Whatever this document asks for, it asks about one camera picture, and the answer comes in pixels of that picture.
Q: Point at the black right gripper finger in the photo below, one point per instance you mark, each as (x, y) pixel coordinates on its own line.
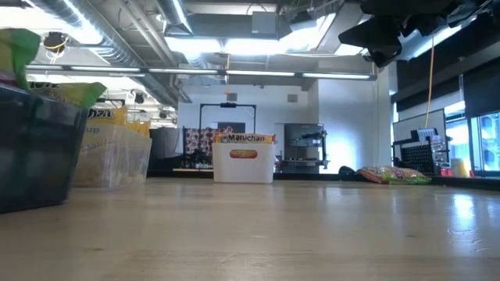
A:
(379, 39)

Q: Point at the red ramen noodle pack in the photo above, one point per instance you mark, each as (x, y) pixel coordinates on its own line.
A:
(244, 138)
(243, 154)

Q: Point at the clear plastic bin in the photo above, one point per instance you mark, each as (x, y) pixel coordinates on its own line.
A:
(117, 164)

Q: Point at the black plastic bin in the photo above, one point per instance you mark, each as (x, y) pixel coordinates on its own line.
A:
(39, 156)

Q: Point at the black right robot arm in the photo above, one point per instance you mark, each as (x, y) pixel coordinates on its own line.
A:
(468, 9)

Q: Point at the white board panel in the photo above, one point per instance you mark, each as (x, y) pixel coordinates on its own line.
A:
(414, 121)

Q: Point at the black window blind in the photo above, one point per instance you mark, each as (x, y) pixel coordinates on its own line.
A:
(482, 89)

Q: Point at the grey ceiling box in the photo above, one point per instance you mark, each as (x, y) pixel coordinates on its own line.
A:
(265, 24)

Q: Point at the dark equipment cabinet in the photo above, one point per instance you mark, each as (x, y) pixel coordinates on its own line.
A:
(301, 134)

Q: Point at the black pegboard rack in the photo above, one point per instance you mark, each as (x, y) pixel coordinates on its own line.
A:
(420, 160)

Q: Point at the suspended linear light bar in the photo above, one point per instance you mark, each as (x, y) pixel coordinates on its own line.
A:
(254, 73)

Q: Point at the glass window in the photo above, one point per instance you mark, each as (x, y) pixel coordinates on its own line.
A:
(488, 144)

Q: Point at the yellow cup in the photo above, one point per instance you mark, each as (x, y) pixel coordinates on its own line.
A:
(460, 168)

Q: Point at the white plastic bin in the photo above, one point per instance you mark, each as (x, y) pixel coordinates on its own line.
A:
(222, 168)

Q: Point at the patterned fabric screen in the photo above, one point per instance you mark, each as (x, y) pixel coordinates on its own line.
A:
(193, 146)

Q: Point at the grey partition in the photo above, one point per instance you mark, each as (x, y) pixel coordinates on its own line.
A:
(166, 148)

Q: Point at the black gantry frame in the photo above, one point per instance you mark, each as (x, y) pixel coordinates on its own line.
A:
(227, 105)

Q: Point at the dark wall screen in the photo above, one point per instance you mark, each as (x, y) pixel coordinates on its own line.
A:
(234, 126)

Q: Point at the narrow silver ventilation duct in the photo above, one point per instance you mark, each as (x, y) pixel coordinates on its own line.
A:
(177, 17)

